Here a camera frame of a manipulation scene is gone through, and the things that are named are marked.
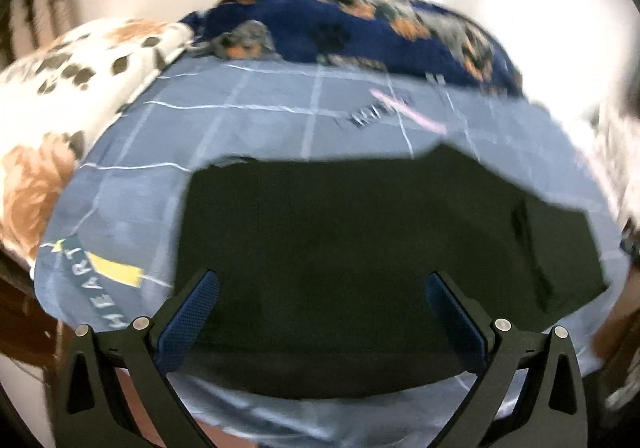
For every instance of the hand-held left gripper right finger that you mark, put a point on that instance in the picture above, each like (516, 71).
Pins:
(457, 318)

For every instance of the white floral pillow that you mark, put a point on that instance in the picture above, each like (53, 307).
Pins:
(50, 102)

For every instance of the blue checked bed sheet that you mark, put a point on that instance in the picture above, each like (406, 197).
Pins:
(260, 117)

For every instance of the navy floral pillow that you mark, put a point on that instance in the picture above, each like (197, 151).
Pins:
(300, 27)

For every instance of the beige patterned curtain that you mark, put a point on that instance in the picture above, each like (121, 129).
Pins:
(35, 12)

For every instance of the wooden bed frame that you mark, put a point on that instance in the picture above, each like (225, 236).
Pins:
(25, 308)

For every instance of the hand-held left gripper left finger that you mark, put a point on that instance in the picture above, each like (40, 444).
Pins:
(187, 318)

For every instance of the black pants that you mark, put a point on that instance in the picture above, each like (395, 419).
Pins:
(350, 253)

